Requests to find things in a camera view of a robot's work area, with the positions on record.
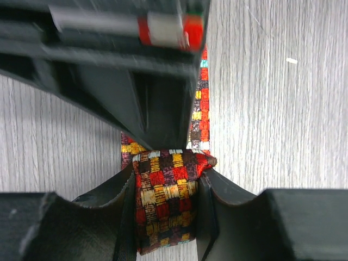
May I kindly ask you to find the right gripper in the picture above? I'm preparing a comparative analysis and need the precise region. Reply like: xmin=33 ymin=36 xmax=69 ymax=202
xmin=1 ymin=1 xmax=210 ymax=90

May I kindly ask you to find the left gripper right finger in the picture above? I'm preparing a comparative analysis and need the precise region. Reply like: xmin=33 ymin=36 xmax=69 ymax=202
xmin=196 ymin=169 xmax=347 ymax=260

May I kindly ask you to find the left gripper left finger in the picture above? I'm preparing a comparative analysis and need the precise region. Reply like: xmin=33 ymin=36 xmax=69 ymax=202
xmin=1 ymin=165 xmax=136 ymax=260

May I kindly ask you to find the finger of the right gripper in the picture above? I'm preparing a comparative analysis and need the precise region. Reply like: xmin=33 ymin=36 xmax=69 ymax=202
xmin=59 ymin=69 xmax=198 ymax=150

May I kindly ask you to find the multicoloured plaid tie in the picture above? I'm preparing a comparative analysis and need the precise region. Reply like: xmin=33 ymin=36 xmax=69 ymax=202
xmin=121 ymin=51 xmax=216 ymax=255

